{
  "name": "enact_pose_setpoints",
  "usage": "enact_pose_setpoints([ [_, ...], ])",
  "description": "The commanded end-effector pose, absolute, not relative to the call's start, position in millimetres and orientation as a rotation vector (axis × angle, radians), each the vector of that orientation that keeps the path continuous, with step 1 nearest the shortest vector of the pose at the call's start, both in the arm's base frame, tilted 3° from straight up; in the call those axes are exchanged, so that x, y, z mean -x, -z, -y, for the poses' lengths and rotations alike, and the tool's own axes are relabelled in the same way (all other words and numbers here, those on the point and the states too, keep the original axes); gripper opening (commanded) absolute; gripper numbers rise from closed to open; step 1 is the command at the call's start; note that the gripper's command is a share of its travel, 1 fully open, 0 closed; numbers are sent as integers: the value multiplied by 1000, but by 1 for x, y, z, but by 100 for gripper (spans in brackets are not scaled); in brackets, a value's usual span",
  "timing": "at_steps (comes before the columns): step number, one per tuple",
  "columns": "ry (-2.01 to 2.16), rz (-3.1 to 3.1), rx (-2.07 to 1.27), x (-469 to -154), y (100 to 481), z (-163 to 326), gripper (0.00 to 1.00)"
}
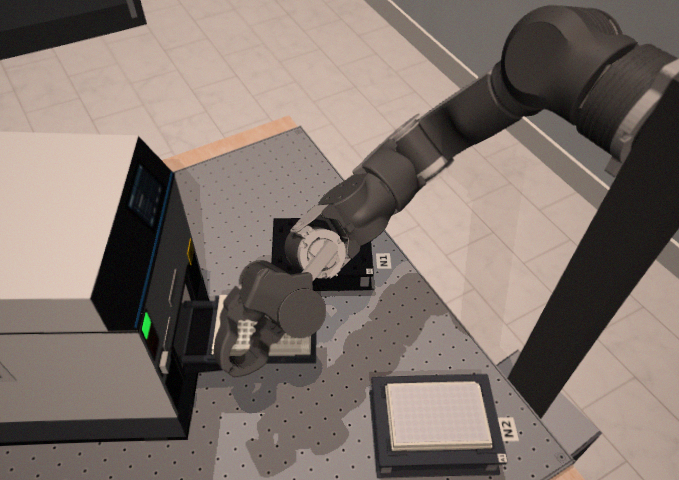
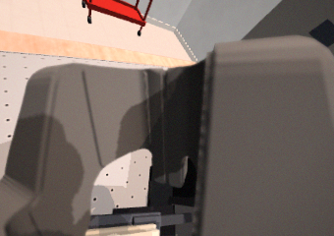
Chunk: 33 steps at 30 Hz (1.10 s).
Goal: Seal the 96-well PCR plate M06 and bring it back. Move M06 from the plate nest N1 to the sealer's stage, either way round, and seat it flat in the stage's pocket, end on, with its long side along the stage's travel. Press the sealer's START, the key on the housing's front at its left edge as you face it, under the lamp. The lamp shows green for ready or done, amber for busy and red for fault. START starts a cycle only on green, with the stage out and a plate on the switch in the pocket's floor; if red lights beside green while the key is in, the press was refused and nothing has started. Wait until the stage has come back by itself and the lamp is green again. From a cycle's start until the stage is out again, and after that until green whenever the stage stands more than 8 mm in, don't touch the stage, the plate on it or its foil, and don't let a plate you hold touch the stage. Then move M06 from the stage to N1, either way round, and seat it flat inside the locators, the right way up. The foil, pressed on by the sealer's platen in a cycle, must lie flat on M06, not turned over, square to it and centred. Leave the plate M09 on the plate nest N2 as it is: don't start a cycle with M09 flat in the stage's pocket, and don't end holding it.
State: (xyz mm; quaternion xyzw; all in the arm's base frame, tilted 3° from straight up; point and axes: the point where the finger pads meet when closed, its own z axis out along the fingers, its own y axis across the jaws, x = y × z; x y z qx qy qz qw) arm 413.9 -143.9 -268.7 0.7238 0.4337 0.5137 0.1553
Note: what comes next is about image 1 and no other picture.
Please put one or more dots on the cream label with black lettering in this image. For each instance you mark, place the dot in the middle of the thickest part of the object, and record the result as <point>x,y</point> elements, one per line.
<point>508,429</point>
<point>383,260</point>

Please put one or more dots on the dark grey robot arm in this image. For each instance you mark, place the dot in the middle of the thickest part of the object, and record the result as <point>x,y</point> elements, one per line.
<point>551,59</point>

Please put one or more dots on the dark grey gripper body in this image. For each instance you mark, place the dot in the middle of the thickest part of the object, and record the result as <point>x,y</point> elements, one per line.
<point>286,299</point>

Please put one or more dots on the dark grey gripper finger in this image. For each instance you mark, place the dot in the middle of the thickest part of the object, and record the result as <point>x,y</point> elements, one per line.
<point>227,334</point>
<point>266,333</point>

